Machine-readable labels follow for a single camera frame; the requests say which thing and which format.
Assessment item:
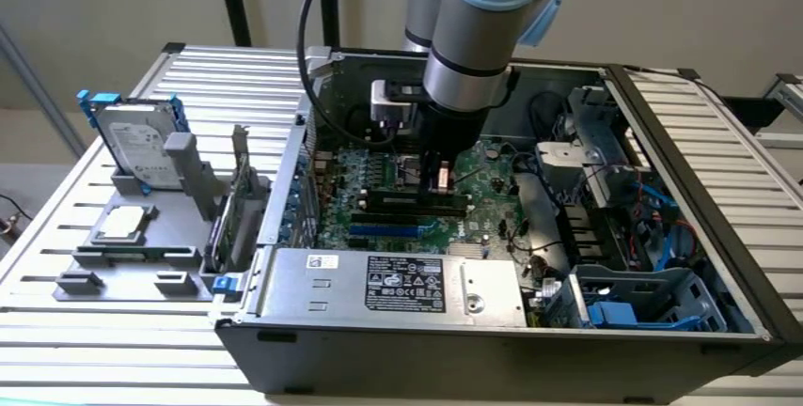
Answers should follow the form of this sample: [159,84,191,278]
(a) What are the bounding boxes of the open black PC case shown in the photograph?
[211,45,787,396]

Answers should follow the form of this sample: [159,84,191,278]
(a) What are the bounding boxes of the blue wire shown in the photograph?
[636,180,699,272]

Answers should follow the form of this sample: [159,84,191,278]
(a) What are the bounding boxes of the black RAM stick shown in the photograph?
[363,188,470,210]

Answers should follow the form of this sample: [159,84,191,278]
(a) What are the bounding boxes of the silver CPU chip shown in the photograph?
[102,205,151,239]

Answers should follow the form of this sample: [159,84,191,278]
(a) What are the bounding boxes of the blue case latch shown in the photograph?
[211,273,243,295]

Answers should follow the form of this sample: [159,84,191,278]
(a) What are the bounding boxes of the red wire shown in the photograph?
[628,166,699,257]

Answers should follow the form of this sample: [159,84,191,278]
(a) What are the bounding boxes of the silver power supply unit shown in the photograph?
[237,247,529,330]

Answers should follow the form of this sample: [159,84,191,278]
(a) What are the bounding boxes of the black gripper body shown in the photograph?
[414,102,489,157]

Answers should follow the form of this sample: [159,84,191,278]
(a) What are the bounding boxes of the hard disk blue bracket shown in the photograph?
[75,89,191,193]

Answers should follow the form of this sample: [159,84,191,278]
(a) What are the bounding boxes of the green motherboard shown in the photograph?
[311,138,569,280]

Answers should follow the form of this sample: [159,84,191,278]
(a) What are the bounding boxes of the green graphics card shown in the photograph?
[200,123,255,272]

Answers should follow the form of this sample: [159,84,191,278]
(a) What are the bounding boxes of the black RAM slot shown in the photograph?
[347,208,466,225]

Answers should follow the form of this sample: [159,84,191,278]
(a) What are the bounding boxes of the grey parts rack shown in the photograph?
[52,132,273,305]

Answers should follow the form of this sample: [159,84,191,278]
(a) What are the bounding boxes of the thin black floor cable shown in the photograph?
[0,193,33,238]

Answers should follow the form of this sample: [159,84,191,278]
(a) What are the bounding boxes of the silver metal drive cage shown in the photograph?
[533,85,655,205]

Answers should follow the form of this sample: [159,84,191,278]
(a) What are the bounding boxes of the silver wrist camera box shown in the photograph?
[367,78,429,121]

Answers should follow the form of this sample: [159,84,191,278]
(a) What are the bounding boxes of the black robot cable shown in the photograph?
[297,0,396,146]

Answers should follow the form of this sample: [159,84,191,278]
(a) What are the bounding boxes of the blue expansion slot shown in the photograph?
[347,222,440,241]

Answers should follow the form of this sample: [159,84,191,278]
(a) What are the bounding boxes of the metal slat side table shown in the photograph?
[752,71,803,149]

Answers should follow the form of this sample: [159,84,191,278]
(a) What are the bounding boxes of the black frame post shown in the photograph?
[208,0,254,48]
[317,0,343,49]

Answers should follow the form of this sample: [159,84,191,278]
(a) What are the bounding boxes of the grey disk bay blue rails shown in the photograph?
[544,262,731,333]

